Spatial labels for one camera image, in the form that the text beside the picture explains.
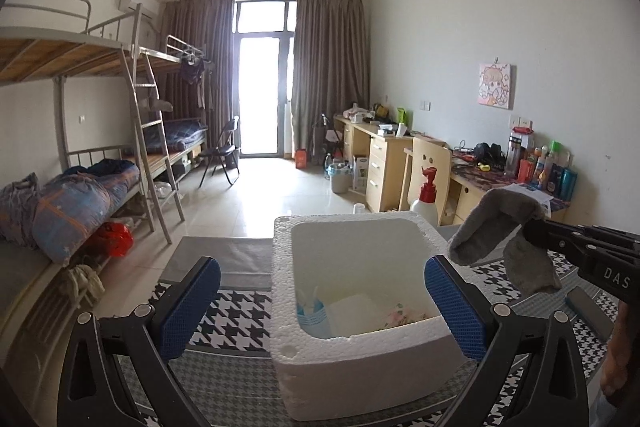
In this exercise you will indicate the blue plaid bedding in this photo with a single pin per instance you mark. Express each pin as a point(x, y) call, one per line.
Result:
point(185, 133)

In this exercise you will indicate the glass balcony door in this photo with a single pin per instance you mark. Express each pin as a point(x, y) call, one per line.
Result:
point(262, 92)

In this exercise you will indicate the black smartphone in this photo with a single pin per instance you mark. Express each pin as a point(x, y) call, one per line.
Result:
point(587, 313)

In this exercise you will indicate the beige cloth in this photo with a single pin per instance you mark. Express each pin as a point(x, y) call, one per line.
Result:
point(82, 284)

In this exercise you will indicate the white double wall socket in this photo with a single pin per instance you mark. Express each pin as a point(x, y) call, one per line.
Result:
point(521, 123)

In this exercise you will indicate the green paper bag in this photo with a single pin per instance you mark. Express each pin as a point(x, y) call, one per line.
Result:
point(401, 118)

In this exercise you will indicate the hanging dark clothes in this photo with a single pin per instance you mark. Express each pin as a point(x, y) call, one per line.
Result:
point(194, 77)

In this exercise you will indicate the cartoon wall picture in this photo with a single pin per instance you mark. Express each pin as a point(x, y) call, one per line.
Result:
point(497, 86)

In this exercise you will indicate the wooden chair with smiley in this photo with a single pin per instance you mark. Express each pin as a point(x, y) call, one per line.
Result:
point(425, 154)

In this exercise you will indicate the brown curtain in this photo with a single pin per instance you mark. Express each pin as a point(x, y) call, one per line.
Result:
point(200, 72)
point(330, 72)

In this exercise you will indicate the white foam box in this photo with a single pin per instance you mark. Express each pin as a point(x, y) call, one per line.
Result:
point(350, 382)

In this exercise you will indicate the white air conditioner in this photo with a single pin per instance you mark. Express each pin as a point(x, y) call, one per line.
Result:
point(139, 2)

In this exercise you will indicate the orange jug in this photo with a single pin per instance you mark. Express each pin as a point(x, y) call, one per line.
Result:
point(301, 159)

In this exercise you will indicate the black headphones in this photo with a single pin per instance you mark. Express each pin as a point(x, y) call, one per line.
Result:
point(487, 152)

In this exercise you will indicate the white cup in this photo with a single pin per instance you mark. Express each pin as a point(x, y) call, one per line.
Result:
point(358, 209)

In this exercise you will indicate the printed papers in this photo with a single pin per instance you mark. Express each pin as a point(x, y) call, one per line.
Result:
point(542, 197)

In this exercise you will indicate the white carton box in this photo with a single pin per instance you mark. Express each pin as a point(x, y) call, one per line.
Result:
point(360, 174)

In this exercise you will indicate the metal bed ladder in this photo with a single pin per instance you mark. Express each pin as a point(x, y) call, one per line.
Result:
point(150, 142)

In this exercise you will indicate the purple patterned cloth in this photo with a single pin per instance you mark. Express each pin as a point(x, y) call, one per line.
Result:
point(17, 212)

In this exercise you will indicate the grey sock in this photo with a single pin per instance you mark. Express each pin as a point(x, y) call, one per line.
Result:
point(490, 227)

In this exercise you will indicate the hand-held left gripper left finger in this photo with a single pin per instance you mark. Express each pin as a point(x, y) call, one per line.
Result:
point(190, 307)

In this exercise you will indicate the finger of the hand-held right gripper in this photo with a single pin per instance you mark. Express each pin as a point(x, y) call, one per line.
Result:
point(550, 238)
point(575, 228)

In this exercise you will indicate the black folding chair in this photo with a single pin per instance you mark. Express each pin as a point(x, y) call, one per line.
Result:
point(222, 152)

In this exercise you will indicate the grey trash bin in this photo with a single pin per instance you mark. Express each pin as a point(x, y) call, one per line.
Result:
point(339, 179)

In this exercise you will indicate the black trolley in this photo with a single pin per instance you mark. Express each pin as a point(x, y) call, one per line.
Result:
point(325, 142)

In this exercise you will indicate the red plastic bag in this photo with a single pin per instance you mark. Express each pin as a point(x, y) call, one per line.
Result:
point(115, 239)

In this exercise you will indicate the person's right hand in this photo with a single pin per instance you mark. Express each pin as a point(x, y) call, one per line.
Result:
point(617, 367)

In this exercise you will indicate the row of toiletry bottles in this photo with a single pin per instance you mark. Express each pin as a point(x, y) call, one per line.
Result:
point(545, 167)

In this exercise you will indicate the blue orange quilt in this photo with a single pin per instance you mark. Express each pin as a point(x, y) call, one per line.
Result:
point(70, 217)

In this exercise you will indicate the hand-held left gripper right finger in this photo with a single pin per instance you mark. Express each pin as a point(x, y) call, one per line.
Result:
point(460, 312)

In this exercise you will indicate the metal bunk bed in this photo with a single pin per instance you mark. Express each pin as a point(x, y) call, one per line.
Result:
point(185, 152)
point(40, 57)

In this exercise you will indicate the houndstooth tablecloth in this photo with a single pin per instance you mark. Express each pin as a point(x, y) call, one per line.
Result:
point(230, 307)

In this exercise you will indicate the white spray bottle red pump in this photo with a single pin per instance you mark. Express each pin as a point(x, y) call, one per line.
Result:
point(425, 207)

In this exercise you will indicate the light wooden desk with drawers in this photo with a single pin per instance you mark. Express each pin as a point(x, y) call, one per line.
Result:
point(380, 172)

